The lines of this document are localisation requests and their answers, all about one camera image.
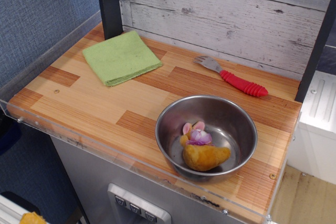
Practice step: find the green cloth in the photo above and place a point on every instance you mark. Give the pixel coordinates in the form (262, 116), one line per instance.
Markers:
(121, 58)

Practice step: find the silver metal bowl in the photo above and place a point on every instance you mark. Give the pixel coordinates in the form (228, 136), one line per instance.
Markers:
(227, 123)

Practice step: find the orange plush toy with flower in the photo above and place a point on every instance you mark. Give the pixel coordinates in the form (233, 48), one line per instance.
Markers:
(199, 153)

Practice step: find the silver button panel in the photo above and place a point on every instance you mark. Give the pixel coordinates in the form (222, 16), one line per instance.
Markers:
(142, 210)

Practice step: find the yellow object bottom left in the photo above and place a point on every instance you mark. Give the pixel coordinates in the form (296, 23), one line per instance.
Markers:
(32, 218)

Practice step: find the white ribbed cabinet right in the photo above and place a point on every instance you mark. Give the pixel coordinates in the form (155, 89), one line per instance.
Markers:
(312, 150)

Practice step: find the black vertical post left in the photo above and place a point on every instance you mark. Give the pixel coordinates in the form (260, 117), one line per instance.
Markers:
(111, 18)

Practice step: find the black vertical post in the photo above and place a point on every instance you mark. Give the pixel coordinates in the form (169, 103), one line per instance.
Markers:
(319, 45)
(111, 18)

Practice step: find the clear acrylic guard rail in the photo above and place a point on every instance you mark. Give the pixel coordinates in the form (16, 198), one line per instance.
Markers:
(105, 136)

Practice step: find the fork with red handle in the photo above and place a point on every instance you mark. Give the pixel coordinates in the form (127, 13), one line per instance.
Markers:
(245, 86)

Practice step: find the black vertical post right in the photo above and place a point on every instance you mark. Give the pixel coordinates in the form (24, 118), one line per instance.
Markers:
(319, 45)

